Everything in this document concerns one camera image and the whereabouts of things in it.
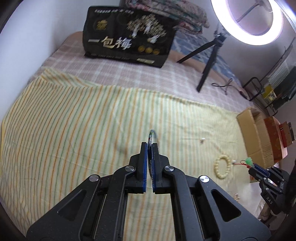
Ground green jade pendant red cord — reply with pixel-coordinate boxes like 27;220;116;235
232;157;254;168

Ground cream bead bracelet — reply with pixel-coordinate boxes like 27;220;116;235
214;155;233;179

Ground dark blue bangle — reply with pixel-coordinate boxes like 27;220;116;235
147;129;157;168

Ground orange covered box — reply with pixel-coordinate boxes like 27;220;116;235
264;116;288;163

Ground stacked boxes on orange cover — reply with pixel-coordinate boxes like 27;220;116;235
280;121;295;148

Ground brown cardboard box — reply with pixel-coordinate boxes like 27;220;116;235
236;107;276;169

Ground yellow box on rack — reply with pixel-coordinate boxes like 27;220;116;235
262;84;277;102

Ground black clothes rack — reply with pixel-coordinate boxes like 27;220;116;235
243;39;295;116

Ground yellow striped cloth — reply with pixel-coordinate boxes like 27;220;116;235
1;68;256;234

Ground striped hanging towel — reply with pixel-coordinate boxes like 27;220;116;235
266;45;295;88

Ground checkered pink bedsheet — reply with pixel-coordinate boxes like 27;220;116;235
29;32;254;113

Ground black tripod stand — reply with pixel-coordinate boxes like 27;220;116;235
176;32;230;93

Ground blue patterned bedsheet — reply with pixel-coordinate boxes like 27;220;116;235
171;30;242;87

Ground folded floral quilt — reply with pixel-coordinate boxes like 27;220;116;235
119;0;210;34

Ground black snack bag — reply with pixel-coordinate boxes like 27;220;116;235
82;6;178;68

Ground black power cable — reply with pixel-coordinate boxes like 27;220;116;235
211;78;234;95

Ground white ring light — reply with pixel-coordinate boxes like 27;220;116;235
211;1;283;46

